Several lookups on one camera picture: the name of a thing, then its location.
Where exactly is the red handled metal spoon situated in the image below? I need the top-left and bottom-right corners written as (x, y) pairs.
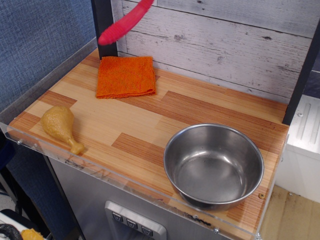
top-left (97, 0), bottom-right (154, 46)

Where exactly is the toy chicken drumstick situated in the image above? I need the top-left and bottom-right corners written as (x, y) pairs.
top-left (40, 106), bottom-right (85, 155)

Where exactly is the clear acrylic edge guard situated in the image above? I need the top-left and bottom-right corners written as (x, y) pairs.
top-left (0, 40), bottom-right (289, 240)

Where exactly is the orange folded cloth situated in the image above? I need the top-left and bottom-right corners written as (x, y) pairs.
top-left (96, 56), bottom-right (156, 99)

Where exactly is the stainless steel bowl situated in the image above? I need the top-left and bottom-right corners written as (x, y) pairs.
top-left (163, 123), bottom-right (264, 212)

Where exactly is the silver button control panel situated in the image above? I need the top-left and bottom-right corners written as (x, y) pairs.
top-left (105, 200), bottom-right (167, 240)

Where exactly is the white side cabinet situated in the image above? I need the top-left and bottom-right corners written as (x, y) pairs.
top-left (275, 95), bottom-right (320, 202)

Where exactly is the yellow object bottom left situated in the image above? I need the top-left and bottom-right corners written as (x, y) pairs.
top-left (20, 228), bottom-right (45, 240)

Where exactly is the left black vertical post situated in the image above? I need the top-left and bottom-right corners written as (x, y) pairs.
top-left (91, 0), bottom-right (118, 59)

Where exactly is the black vertical post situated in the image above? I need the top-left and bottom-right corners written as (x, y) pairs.
top-left (282, 22), bottom-right (320, 126)
top-left (91, 0), bottom-right (118, 59)

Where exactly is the right black vertical post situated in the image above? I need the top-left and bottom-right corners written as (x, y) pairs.
top-left (282, 22), bottom-right (320, 126)

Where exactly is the black ribbed hose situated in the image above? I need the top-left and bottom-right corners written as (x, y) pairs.
top-left (0, 223), bottom-right (22, 240)

